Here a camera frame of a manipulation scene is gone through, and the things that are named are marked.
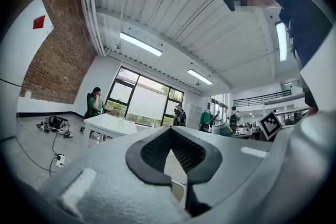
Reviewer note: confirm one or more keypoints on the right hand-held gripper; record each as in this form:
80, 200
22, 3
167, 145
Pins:
270, 126

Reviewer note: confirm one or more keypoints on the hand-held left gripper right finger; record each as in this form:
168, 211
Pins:
236, 162

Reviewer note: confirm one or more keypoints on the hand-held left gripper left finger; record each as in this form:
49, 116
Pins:
113, 186

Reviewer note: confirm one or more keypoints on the black balcony railing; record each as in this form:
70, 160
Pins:
262, 99

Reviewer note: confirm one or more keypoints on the green clothes on rack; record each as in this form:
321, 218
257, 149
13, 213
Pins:
206, 119

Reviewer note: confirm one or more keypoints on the white power strip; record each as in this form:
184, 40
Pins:
60, 161

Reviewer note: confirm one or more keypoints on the white square table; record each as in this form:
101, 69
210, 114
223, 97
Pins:
107, 126

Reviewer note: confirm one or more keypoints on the white lockers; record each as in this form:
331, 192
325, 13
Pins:
193, 116

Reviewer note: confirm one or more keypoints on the clear stand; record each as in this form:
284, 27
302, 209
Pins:
122, 120

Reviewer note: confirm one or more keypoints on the black office chair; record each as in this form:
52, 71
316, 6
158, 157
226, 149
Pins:
86, 114

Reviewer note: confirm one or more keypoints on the long ceiling light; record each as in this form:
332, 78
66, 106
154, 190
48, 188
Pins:
141, 44
281, 42
199, 76

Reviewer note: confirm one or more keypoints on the large black-framed window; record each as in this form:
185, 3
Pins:
149, 102

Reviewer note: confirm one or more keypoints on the person's black shirt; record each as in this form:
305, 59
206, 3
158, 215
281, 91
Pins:
302, 8

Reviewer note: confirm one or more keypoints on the white board with red diamond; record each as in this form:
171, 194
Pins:
21, 47

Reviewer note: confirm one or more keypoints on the white ceiling pipes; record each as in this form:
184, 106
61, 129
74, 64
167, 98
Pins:
92, 8

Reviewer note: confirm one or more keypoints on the black head-worn camera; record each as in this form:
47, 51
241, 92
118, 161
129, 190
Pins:
228, 0

